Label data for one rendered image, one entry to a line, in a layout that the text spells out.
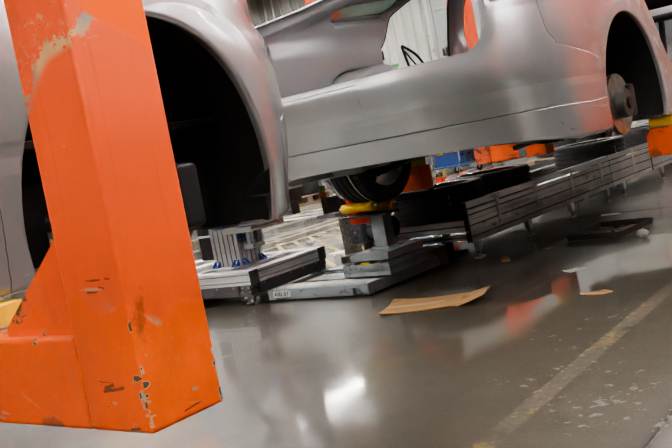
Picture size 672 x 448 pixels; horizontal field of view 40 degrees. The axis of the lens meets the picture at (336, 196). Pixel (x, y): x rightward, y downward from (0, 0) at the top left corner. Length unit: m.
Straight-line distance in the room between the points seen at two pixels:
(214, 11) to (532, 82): 1.94
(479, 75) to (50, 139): 2.78
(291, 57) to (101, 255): 3.94
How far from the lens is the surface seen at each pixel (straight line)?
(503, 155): 7.97
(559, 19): 4.22
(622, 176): 8.52
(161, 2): 2.34
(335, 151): 4.60
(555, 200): 7.25
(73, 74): 1.48
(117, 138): 1.49
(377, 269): 5.59
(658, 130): 5.38
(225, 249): 6.49
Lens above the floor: 0.91
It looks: 3 degrees down
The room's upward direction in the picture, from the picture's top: 11 degrees counter-clockwise
